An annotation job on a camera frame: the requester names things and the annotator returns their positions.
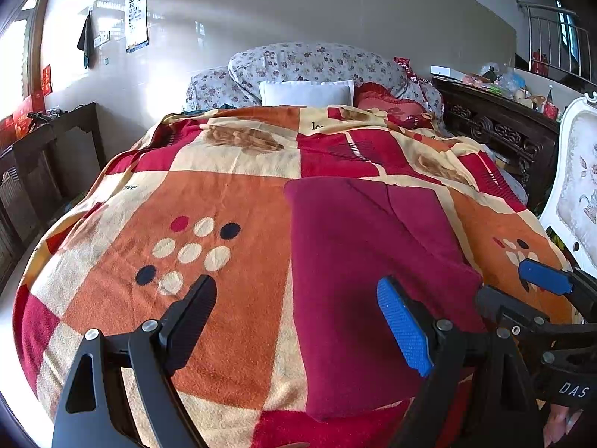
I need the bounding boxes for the white pillow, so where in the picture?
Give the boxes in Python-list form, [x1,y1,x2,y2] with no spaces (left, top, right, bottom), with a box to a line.
[259,80,355,107]

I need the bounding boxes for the dark wooden side table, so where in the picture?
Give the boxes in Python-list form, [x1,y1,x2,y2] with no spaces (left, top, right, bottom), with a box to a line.
[0,102,107,290]

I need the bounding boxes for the printed patchwork blanket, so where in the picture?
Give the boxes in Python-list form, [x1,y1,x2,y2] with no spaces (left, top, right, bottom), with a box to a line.
[13,105,579,448]

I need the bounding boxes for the person's right hand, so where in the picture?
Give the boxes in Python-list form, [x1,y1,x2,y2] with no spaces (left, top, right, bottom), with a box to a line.
[542,404,589,448]

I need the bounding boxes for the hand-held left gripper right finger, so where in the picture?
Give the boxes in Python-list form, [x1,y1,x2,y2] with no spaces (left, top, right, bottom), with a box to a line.
[376,276,546,448]

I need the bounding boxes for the eye chart wall poster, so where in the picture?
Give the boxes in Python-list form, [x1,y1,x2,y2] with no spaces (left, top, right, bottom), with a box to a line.
[125,0,149,54]

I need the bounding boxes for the floral bed sheet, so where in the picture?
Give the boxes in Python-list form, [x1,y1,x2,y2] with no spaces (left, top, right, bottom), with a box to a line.
[485,147,530,206]

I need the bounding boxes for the small grey floral pillow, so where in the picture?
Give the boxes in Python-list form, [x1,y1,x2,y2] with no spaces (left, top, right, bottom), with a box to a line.
[185,68,262,113]

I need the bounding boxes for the pile of assorted packets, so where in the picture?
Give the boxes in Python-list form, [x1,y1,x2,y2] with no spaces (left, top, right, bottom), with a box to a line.
[462,60,560,121]

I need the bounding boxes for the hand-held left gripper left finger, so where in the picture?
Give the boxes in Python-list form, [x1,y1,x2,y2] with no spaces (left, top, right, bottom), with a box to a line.
[51,274,218,448]

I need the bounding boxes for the red pillow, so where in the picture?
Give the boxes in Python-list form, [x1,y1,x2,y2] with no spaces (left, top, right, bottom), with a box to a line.
[353,83,434,128]

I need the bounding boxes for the dark carved wooden headboard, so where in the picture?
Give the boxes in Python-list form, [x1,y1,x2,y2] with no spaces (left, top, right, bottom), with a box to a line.
[431,75,560,211]

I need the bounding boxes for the wooden window frame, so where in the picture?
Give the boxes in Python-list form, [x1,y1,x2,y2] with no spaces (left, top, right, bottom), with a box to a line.
[0,0,53,117]

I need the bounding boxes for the red boxes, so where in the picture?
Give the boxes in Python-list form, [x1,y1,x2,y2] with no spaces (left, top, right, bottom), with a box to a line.
[0,94,48,140]

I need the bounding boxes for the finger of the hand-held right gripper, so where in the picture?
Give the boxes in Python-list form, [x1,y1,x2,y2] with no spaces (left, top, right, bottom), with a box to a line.
[518,259,597,323]
[476,287,597,360]

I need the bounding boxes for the large grey floral pillow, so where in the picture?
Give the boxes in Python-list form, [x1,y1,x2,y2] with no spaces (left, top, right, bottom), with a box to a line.
[228,43,444,119]

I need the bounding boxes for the white floral upholstered chair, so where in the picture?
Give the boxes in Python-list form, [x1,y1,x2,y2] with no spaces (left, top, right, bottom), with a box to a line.
[536,92,597,271]

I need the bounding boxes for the maroon knit garment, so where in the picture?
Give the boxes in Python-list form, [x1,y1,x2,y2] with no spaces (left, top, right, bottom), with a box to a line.
[284,177,488,423]

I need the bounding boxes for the dark hanging cloth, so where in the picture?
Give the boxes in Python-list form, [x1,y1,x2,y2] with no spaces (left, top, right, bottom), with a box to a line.
[77,9,97,69]

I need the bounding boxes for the metal stair railing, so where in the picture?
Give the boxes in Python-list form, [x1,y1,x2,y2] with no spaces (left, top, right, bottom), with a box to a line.
[515,0,597,88]

